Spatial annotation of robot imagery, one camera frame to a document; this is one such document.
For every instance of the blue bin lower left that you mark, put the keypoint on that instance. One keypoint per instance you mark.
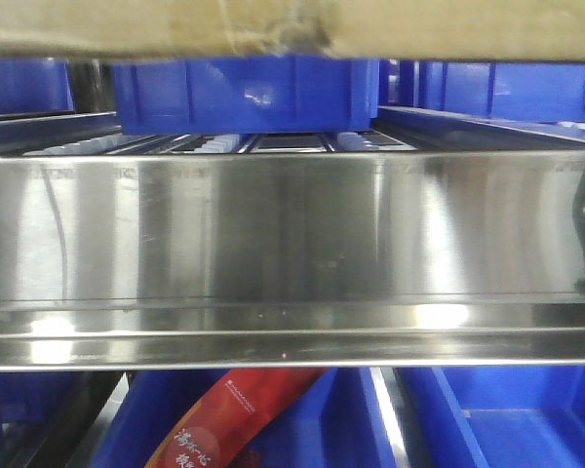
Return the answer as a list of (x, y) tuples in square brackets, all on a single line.
[(42, 416)]

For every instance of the blue bin lower right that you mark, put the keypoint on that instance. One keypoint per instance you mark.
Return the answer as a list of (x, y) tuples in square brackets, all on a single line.
[(501, 416)]

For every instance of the blue bin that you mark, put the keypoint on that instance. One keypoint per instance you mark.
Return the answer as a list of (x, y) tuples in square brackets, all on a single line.
[(533, 92), (42, 416), (501, 416), (252, 95), (336, 423), (33, 85)]

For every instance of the steel divider lower shelf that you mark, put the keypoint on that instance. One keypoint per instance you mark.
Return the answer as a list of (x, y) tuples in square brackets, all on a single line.
[(397, 417)]

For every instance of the blue bin upper right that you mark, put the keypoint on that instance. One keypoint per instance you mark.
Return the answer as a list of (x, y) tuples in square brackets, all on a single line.
[(533, 92)]

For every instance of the blue bin lower middle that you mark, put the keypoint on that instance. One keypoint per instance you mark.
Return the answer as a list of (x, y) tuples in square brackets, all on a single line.
[(336, 423)]

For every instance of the stainless steel shelf front rail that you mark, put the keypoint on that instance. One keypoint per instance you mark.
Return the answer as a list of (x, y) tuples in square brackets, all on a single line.
[(398, 258)]

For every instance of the brown cardboard carton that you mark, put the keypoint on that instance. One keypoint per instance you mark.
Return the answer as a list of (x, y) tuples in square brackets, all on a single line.
[(476, 30)]

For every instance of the red snack package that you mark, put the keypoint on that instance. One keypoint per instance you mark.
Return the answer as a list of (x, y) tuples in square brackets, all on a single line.
[(231, 413)]

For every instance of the blue bin upper middle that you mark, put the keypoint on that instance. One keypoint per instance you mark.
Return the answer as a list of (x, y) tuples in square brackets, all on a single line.
[(252, 95)]

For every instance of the blue bin upper left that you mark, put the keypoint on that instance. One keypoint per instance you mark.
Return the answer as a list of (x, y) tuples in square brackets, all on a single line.
[(33, 85)]

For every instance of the roller track shelf deck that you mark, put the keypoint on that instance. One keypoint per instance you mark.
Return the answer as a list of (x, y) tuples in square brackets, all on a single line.
[(395, 129)]

